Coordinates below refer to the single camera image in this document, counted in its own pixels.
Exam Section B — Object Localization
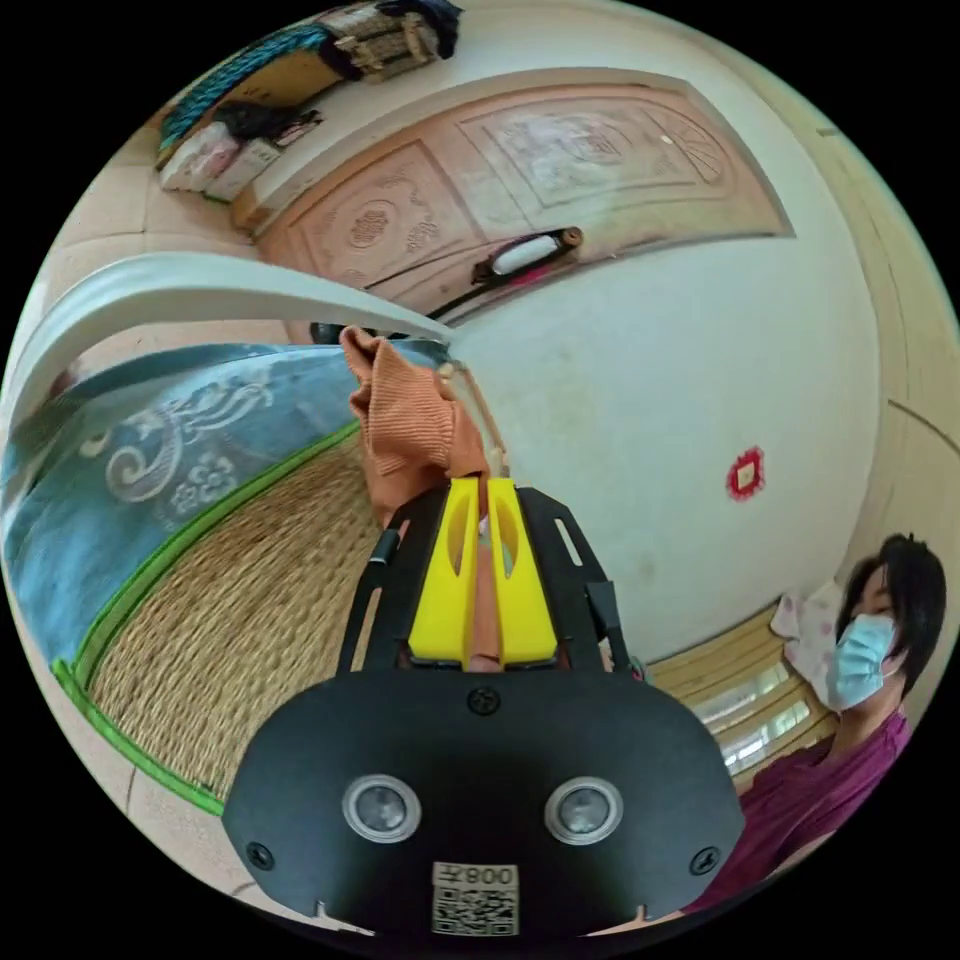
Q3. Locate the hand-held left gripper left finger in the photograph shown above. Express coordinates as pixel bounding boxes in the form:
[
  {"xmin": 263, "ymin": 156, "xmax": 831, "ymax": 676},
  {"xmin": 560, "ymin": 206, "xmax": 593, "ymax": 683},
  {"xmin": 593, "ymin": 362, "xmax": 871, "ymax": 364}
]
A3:
[{"xmin": 407, "ymin": 479, "xmax": 481, "ymax": 664}]

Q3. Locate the carved wooden door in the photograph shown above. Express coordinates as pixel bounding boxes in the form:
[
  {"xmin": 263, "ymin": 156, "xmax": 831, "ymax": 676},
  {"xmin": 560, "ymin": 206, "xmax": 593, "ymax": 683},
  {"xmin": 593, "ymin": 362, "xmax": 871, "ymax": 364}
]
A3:
[{"xmin": 254, "ymin": 83, "xmax": 796, "ymax": 295}]

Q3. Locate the pile of clothes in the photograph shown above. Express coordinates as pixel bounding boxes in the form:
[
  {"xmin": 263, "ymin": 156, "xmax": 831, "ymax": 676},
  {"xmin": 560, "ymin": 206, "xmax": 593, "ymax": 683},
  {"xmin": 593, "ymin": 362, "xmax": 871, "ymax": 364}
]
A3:
[{"xmin": 153, "ymin": 0, "xmax": 463, "ymax": 202}]

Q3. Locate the bed with woven mat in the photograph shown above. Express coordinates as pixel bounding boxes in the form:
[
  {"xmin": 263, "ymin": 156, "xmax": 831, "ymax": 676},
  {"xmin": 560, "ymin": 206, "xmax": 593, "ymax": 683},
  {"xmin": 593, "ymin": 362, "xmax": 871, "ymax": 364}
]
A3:
[{"xmin": 0, "ymin": 253, "xmax": 519, "ymax": 817}]

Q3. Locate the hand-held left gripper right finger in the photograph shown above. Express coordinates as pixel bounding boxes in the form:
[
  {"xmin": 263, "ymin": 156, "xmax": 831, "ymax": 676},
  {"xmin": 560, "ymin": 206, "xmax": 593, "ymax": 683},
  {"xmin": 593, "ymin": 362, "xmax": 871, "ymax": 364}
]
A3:
[{"xmin": 487, "ymin": 478, "xmax": 558, "ymax": 668}]

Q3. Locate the brown long sleeve shirt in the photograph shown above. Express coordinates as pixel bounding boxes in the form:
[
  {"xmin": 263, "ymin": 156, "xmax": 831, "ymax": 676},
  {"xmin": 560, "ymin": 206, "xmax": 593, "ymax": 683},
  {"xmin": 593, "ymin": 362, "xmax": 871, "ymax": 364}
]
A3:
[{"xmin": 338, "ymin": 326, "xmax": 502, "ymax": 671}]

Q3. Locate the floral curtain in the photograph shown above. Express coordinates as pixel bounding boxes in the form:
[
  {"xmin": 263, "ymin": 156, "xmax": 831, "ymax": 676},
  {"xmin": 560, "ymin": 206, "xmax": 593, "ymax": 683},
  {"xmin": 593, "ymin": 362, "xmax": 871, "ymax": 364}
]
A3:
[{"xmin": 772, "ymin": 581, "xmax": 853, "ymax": 710}]

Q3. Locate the window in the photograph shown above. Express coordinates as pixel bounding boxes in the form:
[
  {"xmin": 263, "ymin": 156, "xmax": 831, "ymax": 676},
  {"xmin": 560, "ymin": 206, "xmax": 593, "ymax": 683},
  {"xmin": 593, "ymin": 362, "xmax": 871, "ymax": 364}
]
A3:
[{"xmin": 689, "ymin": 659, "xmax": 819, "ymax": 774}]

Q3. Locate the person's body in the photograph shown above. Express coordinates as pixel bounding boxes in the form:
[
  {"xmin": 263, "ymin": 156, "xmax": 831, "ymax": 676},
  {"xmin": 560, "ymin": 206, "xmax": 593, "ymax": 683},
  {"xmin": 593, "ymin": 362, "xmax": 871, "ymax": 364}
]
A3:
[{"xmin": 680, "ymin": 533, "xmax": 948, "ymax": 915}]

